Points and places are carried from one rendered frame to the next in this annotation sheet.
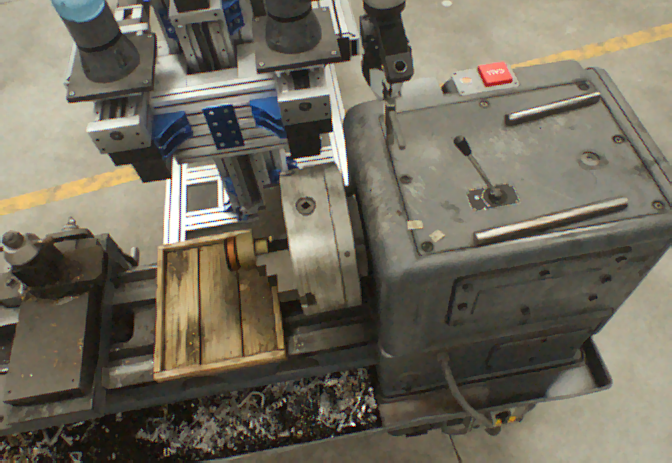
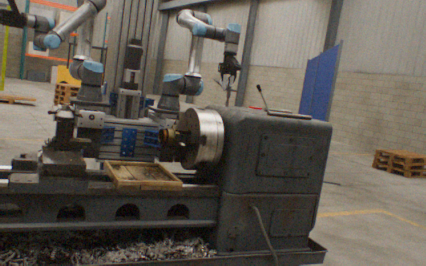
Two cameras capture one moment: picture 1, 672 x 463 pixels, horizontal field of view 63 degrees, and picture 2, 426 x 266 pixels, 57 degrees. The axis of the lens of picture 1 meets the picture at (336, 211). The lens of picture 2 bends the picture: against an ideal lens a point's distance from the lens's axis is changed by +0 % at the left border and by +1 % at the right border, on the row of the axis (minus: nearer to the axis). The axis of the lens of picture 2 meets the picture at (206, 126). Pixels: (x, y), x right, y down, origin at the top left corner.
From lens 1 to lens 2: 1.56 m
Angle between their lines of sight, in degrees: 51
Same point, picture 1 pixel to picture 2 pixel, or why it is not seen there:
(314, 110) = not seen: hidden behind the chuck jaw
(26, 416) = (51, 176)
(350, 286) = (220, 137)
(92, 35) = (94, 78)
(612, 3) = not seen: hidden behind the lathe
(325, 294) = (210, 138)
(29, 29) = not seen: outside the picture
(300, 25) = (175, 100)
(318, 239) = (208, 116)
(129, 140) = (95, 122)
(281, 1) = (171, 87)
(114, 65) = (96, 94)
